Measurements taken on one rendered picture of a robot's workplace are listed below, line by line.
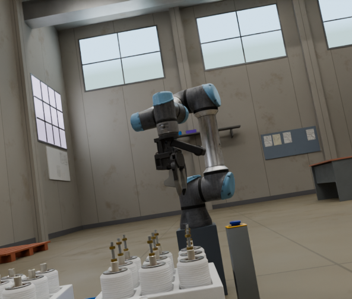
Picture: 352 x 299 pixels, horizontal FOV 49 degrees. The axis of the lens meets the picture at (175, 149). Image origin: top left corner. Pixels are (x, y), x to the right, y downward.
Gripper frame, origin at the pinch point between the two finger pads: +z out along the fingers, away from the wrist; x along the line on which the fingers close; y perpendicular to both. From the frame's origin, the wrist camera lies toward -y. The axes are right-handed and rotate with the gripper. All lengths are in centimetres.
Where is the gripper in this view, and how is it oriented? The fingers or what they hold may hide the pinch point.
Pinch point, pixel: (183, 191)
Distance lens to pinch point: 131.7
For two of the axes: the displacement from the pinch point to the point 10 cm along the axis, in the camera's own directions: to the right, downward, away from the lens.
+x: -4.0, -0.5, -9.2
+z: 1.6, 9.8, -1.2
